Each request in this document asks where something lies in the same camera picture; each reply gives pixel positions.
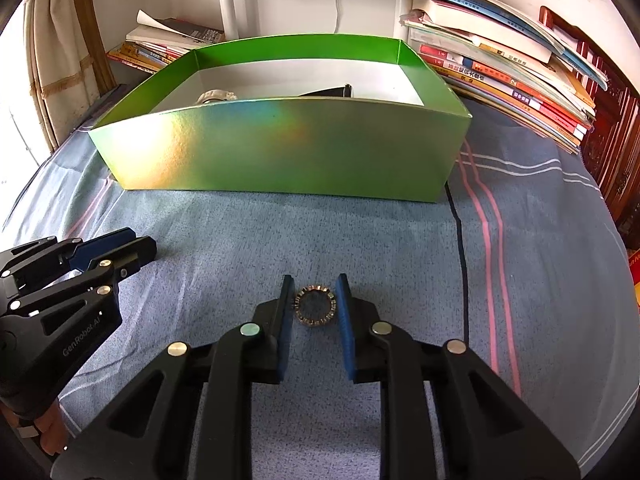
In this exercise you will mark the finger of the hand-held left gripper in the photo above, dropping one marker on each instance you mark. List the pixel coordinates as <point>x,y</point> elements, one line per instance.
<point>125,260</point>
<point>100,250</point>

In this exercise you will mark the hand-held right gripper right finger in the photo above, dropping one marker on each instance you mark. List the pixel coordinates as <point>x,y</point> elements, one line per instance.
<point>346,340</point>

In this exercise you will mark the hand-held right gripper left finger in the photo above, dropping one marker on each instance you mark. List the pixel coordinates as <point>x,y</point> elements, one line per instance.
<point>286,340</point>

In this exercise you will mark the green cardboard box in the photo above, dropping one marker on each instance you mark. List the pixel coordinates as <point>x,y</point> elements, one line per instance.
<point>280,155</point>

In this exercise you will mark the person's left hand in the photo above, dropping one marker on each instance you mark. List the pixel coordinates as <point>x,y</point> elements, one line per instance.
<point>50,430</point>

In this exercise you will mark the beige curtain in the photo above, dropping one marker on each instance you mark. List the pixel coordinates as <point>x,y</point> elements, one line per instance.
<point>60,60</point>

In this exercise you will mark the small stack of books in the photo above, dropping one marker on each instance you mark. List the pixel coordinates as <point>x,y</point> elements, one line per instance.
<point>160,45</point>

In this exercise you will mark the red and yellow packet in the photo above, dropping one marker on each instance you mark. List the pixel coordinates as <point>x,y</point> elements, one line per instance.
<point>636,280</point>

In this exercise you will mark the tall stack of books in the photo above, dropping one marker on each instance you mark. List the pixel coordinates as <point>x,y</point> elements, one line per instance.
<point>510,65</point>

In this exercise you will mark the dark red wooden headboard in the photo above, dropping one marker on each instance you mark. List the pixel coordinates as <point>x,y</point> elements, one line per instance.
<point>612,125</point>

